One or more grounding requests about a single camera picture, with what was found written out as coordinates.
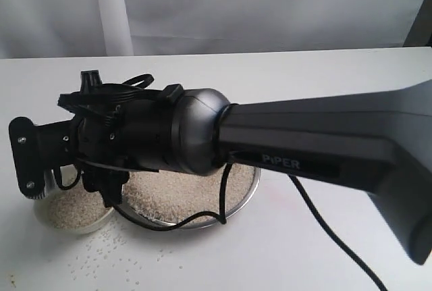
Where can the round steel tray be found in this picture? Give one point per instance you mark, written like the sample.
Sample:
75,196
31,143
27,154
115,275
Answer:
202,219

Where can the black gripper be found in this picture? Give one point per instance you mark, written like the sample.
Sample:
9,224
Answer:
106,138

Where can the rice pile in tray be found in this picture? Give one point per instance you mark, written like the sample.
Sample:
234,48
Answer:
168,198

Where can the white ceramic bowl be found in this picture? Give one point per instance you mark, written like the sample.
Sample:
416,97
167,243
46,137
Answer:
40,211

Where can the white backdrop curtain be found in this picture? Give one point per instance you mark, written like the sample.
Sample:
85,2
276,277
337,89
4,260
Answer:
90,28

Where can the spilled rice grains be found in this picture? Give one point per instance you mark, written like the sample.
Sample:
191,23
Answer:
117,248

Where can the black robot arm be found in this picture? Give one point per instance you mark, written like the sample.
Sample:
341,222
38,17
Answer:
378,142

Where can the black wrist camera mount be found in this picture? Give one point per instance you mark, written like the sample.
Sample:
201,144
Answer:
90,79

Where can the white rice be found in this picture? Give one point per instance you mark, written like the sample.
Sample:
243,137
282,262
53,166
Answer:
75,208

